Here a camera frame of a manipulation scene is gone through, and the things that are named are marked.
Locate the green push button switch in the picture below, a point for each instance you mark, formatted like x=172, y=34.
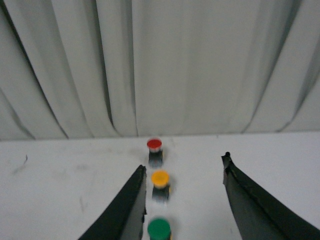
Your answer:
x=159, y=229

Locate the yellow push button switch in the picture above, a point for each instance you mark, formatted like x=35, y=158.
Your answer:
x=161, y=186

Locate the red push button switch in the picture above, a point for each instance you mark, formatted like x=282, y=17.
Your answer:
x=155, y=156

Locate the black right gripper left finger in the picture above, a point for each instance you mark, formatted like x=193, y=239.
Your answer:
x=124, y=217

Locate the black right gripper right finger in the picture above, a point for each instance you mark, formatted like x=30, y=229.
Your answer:
x=258, y=214

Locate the grey-white curtain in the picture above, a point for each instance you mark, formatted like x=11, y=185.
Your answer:
x=130, y=68

